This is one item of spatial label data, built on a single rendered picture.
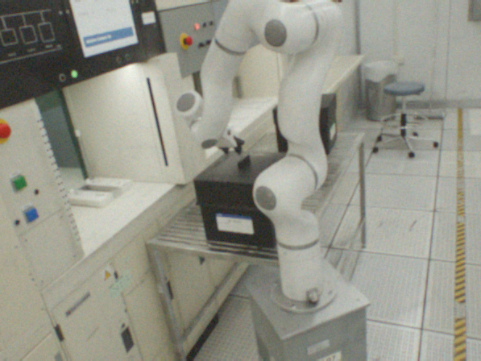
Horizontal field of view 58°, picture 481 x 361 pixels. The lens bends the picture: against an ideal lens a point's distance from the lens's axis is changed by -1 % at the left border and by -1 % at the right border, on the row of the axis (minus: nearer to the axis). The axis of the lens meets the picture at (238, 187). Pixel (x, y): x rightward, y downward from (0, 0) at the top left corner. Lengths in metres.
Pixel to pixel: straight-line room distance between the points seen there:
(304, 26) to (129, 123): 1.16
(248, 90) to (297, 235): 2.17
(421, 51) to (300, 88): 4.64
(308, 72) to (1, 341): 1.06
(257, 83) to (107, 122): 1.46
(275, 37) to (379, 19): 4.71
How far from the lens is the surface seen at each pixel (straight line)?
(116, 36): 1.65
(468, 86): 5.69
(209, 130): 1.19
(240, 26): 1.08
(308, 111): 1.03
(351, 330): 1.34
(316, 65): 1.03
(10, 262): 1.35
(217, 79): 1.17
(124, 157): 2.03
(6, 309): 1.38
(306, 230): 1.16
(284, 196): 1.05
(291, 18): 0.92
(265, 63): 3.14
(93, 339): 1.66
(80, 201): 1.93
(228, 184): 1.48
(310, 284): 1.26
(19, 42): 1.37
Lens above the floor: 1.60
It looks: 24 degrees down
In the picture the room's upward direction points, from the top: 9 degrees counter-clockwise
